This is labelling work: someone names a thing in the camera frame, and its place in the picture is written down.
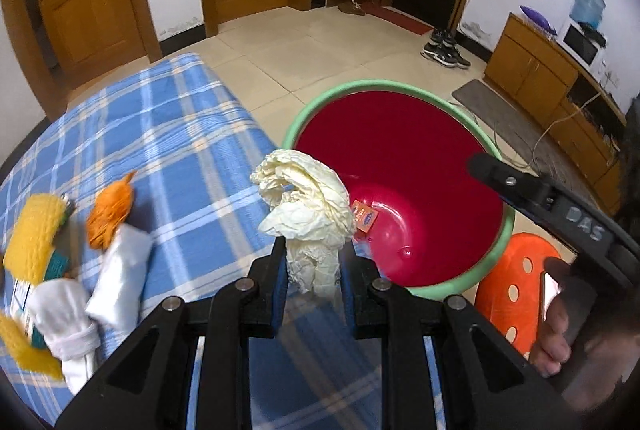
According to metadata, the small orange packet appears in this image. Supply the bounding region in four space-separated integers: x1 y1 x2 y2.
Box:
350 199 378 233

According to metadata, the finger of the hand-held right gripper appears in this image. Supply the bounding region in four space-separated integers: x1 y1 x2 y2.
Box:
467 153 568 226

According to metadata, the blue water bottle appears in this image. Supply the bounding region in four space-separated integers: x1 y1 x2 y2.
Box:
570 0 606 30

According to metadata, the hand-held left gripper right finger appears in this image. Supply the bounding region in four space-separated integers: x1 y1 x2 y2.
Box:
340 244 588 430

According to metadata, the white appliance cable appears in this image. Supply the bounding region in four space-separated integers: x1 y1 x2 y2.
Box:
530 90 603 166

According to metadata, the white microwave oven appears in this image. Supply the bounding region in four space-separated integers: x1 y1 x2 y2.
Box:
556 19 607 66

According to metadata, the orange cloth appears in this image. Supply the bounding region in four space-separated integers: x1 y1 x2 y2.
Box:
86 171 138 251

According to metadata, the purple bag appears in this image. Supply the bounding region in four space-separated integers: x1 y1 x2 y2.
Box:
520 5 558 35

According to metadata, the orange plastic stool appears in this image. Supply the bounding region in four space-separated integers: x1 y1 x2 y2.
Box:
475 233 566 361

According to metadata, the blue plaid tablecloth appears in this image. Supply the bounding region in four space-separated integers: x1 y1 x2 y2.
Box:
0 52 451 430

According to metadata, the white box with teal print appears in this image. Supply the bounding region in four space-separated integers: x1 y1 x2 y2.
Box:
12 247 76 343

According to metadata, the person's right hand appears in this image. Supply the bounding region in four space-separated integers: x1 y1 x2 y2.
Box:
530 295 576 378

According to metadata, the yellow sponge cloth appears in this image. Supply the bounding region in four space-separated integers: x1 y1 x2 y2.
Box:
2 194 68 283

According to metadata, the cream paper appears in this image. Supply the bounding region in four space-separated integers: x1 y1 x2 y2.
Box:
249 149 357 298

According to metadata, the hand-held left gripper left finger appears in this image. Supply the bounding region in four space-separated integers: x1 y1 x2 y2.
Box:
55 237 289 430

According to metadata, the white plastic packet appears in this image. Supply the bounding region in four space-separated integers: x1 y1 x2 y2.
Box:
85 223 153 331

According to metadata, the black and white sneaker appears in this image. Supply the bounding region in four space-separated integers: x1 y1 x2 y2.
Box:
445 45 472 70
421 43 458 67

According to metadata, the red doormat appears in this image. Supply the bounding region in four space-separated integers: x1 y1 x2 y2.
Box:
360 1 433 36

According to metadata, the grey floor mat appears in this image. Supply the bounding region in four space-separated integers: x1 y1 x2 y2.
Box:
452 79 601 206

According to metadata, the red bin with green rim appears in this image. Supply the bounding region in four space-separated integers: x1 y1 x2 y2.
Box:
281 79 516 302

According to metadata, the wooden low cabinet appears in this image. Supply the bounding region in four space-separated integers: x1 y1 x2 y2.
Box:
484 13 631 213

